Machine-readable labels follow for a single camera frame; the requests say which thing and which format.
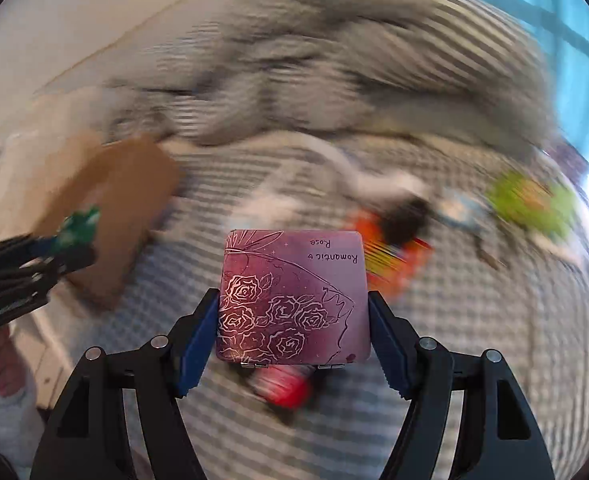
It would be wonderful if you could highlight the green sachet pack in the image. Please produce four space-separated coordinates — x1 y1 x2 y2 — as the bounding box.
52 206 100 252

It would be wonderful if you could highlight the pink rose tin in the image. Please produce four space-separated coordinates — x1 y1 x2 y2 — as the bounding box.
216 230 370 366

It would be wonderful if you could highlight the dark bead bracelet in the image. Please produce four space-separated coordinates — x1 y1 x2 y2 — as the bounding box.
465 213 513 273

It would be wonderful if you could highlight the white curved tube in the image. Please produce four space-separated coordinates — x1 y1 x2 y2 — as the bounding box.
285 131 363 194

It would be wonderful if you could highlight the person's left hand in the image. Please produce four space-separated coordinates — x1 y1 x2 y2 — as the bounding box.
0 325 26 398

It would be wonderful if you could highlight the orange red snack packet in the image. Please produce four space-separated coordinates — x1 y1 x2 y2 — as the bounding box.
351 210 432 302

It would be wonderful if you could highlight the black Nescafe box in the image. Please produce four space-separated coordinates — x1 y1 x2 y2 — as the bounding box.
247 365 327 426

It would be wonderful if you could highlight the cardboard box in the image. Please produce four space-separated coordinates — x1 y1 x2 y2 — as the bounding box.
33 136 180 310

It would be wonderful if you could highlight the gingham bed sheet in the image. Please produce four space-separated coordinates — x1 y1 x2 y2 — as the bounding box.
88 131 589 480

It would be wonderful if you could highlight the white fleece left sleeve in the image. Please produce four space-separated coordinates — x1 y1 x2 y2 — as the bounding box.
0 373 44 479

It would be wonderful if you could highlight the blue pocket tissue pack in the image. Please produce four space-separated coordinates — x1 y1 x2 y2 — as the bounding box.
433 188 492 231

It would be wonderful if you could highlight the white rabbit figurine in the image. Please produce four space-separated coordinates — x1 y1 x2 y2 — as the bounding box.
239 193 303 226

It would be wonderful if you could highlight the white phone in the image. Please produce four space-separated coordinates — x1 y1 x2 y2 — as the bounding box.
527 231 586 269

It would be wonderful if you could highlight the green wet wipes pack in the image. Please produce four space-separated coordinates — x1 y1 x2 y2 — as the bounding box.
486 171 576 240

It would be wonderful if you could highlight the gingham duvet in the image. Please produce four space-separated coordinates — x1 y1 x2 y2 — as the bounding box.
104 0 557 159

